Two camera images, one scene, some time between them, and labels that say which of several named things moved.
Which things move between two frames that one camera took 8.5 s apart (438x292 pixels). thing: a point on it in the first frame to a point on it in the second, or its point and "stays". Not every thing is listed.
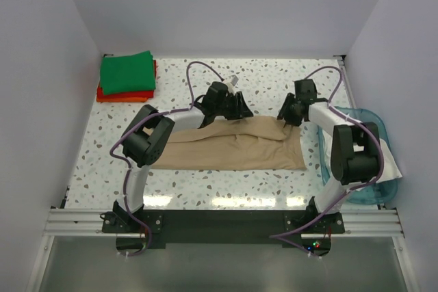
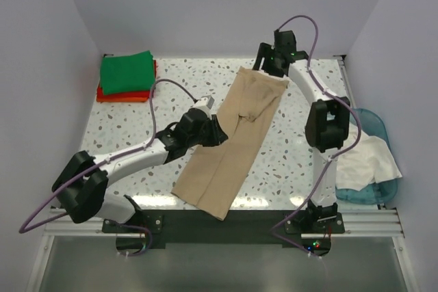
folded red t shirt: x=148 y=94 stays
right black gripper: x=284 y=112 to x=264 y=51
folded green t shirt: x=128 y=73 stays
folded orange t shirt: x=122 y=100 stays
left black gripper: x=240 y=109 to x=217 y=136
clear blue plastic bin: x=374 y=193 stays
